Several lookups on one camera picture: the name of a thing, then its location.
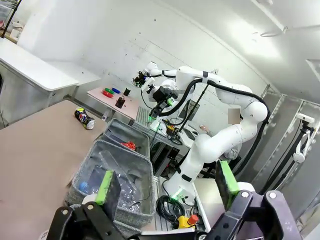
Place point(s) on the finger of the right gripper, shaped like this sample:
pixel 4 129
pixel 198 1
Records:
pixel 157 110
pixel 172 100

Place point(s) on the background black gripper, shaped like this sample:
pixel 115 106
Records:
pixel 139 79

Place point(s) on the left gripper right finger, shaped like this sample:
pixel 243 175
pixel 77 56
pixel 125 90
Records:
pixel 227 185

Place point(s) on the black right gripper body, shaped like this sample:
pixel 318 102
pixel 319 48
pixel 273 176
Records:
pixel 162 93

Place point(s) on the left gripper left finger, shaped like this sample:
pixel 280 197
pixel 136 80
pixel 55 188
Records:
pixel 110 195

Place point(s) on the crushed clear plastic bottle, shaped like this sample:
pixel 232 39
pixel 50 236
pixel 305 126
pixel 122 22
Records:
pixel 85 187

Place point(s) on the crushed red soda can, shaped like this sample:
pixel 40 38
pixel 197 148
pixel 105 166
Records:
pixel 128 146

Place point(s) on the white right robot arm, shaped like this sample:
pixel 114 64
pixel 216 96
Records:
pixel 215 145

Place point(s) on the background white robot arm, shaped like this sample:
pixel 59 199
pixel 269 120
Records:
pixel 162 72

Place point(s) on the grey basket labelled Can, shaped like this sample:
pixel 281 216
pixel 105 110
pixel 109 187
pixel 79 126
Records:
pixel 140 138

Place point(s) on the grey basket labelled Plastic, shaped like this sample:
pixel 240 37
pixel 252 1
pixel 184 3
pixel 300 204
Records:
pixel 143 180

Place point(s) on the crushed black Pepsi can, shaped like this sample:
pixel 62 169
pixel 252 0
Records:
pixel 84 118

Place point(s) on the seated operator hand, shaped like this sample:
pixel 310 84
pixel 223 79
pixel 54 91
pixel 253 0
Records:
pixel 204 128

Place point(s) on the dark cup holder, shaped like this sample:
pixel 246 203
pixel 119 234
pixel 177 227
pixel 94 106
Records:
pixel 127 92
pixel 120 102

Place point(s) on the computer monitor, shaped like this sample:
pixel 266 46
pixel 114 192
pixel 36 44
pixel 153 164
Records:
pixel 191 110

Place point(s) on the yellow emergency stop button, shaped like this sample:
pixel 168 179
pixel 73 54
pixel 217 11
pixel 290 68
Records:
pixel 170 129
pixel 187 220

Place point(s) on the blue plastic bowl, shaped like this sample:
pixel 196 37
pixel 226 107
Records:
pixel 116 90

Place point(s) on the seated operator in grey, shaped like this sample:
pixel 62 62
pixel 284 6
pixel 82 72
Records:
pixel 231 153

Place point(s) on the green plastic bowl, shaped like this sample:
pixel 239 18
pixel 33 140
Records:
pixel 108 88

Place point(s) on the small pink table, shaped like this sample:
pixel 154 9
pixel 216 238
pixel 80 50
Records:
pixel 125 110

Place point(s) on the red plastic bowl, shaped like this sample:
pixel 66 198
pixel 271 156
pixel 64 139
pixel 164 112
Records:
pixel 107 93

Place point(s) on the white folding table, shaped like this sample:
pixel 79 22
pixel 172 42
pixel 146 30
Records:
pixel 80 73
pixel 32 70

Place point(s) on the black tripod pole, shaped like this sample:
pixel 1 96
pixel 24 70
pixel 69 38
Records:
pixel 11 17

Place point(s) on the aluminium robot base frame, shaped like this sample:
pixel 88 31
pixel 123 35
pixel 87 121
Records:
pixel 162 155

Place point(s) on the white camera stand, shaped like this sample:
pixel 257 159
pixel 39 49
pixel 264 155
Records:
pixel 303 130

